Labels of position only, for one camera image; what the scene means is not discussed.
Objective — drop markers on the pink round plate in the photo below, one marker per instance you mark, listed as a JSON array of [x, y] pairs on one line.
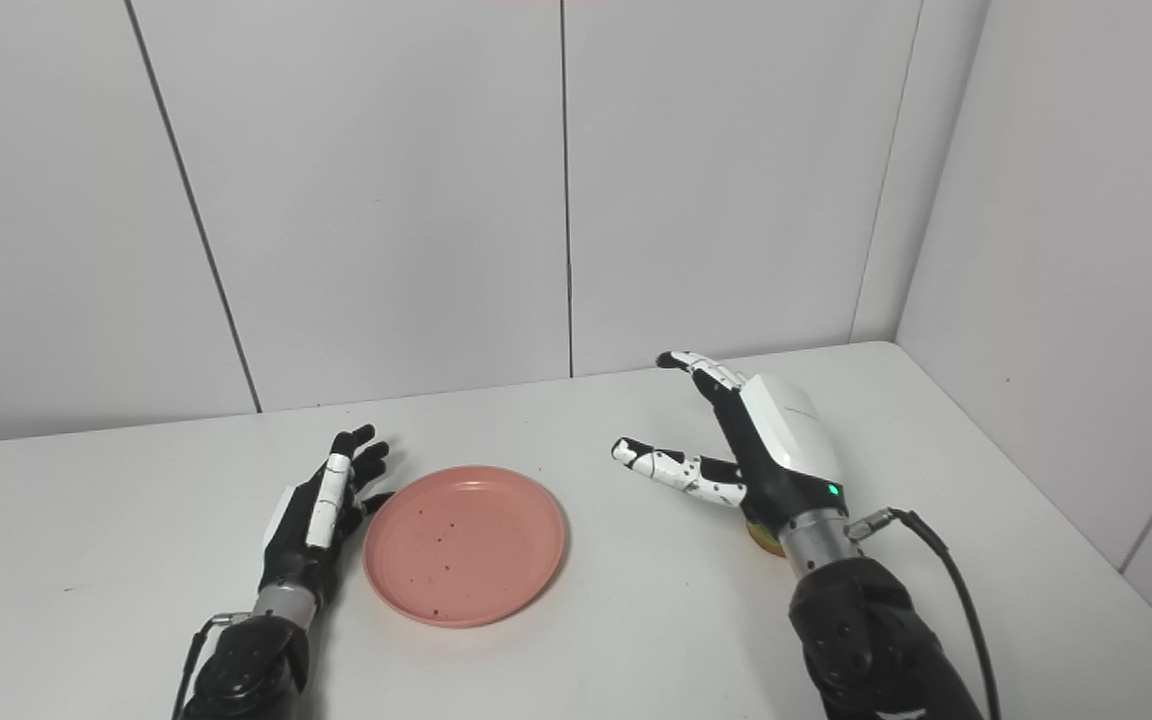
[[461, 545]]

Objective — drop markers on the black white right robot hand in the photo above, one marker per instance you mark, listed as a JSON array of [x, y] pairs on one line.
[[786, 440]]

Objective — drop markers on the toy hamburger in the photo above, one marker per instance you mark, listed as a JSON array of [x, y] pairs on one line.
[[764, 538]]

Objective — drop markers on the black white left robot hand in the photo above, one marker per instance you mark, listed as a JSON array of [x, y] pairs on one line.
[[321, 500]]

